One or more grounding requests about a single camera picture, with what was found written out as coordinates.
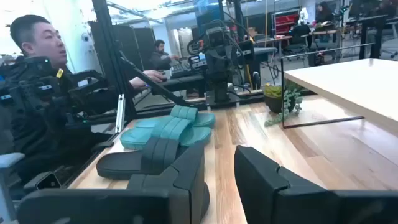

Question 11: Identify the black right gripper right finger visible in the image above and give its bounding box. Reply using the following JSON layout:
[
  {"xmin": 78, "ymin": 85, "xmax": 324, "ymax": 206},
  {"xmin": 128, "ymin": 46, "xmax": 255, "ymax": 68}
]
[{"xmin": 233, "ymin": 145, "xmax": 398, "ymax": 224}]

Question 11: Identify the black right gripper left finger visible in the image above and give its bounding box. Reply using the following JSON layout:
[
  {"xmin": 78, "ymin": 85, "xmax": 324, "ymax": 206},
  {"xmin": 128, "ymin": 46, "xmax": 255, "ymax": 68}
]
[{"xmin": 17, "ymin": 141, "xmax": 206, "ymax": 224}]

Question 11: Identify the black rubber slide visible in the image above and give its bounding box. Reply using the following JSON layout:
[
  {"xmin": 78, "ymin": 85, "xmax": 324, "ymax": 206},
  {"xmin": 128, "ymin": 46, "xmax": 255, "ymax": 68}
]
[{"xmin": 95, "ymin": 136, "xmax": 189, "ymax": 181}]

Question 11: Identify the teal rubber slide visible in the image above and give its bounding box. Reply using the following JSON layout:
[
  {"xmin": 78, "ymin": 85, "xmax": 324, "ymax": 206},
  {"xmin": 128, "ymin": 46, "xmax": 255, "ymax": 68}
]
[
  {"xmin": 134, "ymin": 105, "xmax": 217, "ymax": 129},
  {"xmin": 119, "ymin": 116, "xmax": 213, "ymax": 151}
]

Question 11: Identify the black control box with display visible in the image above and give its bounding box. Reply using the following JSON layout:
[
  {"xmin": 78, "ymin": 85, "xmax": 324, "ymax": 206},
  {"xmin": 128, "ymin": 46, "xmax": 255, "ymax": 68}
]
[{"xmin": 170, "ymin": 52, "xmax": 208, "ymax": 78}]

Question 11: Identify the person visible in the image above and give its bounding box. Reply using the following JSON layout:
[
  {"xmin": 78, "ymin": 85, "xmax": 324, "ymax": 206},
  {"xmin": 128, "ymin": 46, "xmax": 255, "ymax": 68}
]
[
  {"xmin": 149, "ymin": 39, "xmax": 180, "ymax": 71},
  {"xmin": 0, "ymin": 14, "xmax": 168, "ymax": 187},
  {"xmin": 315, "ymin": 1, "xmax": 336, "ymax": 24}
]

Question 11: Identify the succulent plant in black pot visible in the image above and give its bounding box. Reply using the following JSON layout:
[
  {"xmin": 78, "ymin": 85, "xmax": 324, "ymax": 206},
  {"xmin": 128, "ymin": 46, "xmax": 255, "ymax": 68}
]
[{"xmin": 262, "ymin": 81, "xmax": 304, "ymax": 128}]

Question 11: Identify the red storage cabinet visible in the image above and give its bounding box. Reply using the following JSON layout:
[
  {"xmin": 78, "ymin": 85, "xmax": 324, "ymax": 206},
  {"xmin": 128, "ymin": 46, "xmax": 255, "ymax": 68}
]
[{"xmin": 273, "ymin": 12, "xmax": 300, "ymax": 34}]

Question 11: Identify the black partition panel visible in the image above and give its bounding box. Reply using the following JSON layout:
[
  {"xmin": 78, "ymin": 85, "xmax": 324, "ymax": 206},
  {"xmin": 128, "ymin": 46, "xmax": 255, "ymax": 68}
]
[{"xmin": 88, "ymin": 21, "xmax": 156, "ymax": 72}]

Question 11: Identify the black office chair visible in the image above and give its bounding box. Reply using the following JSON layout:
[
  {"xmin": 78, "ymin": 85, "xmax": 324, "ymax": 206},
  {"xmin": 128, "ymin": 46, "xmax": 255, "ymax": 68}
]
[{"xmin": 287, "ymin": 24, "xmax": 312, "ymax": 55}]

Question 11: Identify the black smartphone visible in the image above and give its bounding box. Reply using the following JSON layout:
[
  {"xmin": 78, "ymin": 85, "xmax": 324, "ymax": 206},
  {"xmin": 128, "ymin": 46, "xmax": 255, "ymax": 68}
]
[{"xmin": 35, "ymin": 172, "xmax": 62, "ymax": 190}]

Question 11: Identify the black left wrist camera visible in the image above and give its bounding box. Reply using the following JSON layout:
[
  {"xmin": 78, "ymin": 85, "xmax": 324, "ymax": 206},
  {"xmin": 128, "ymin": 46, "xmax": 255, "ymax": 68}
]
[{"xmin": 205, "ymin": 26, "xmax": 228, "ymax": 47}]

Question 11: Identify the wooden shelf with black frame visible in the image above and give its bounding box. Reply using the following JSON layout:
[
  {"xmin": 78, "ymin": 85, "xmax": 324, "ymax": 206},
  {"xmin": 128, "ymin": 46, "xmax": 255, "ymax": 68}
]
[{"xmin": 280, "ymin": 42, "xmax": 398, "ymax": 135}]

